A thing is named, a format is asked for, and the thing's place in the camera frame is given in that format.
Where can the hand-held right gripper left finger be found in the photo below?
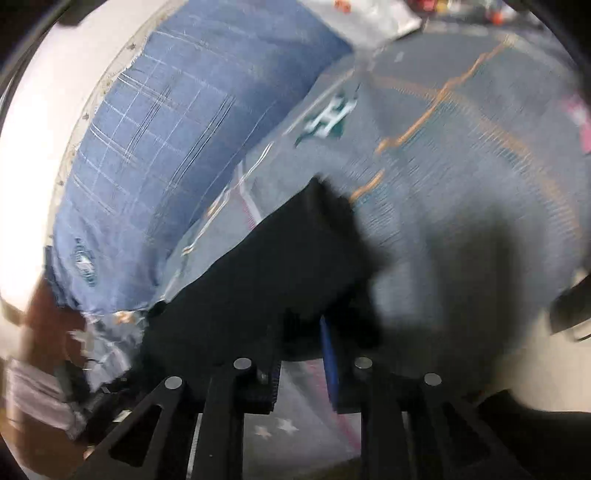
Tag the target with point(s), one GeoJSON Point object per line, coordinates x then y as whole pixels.
{"type": "Point", "coordinates": [271, 392]}

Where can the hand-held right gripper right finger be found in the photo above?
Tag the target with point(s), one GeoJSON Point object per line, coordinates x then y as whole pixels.
{"type": "Point", "coordinates": [330, 364]}

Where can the black pants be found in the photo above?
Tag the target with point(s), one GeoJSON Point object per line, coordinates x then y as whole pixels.
{"type": "Point", "coordinates": [277, 277]}

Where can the grey printed bed sheet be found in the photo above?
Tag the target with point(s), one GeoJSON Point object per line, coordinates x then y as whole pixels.
{"type": "Point", "coordinates": [461, 184]}

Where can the pale grey cloth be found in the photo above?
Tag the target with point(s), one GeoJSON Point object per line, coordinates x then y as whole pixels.
{"type": "Point", "coordinates": [37, 397]}

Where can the brown cushion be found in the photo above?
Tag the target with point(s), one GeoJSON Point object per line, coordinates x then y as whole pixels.
{"type": "Point", "coordinates": [48, 318]}

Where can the blue plaid pillow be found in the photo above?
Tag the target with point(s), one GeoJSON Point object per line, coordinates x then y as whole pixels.
{"type": "Point", "coordinates": [184, 138]}

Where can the white paper bag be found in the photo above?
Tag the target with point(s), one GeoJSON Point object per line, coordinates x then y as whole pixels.
{"type": "Point", "coordinates": [369, 21]}

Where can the colourful clutter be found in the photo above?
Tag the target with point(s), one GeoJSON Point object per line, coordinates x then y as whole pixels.
{"type": "Point", "coordinates": [461, 9]}

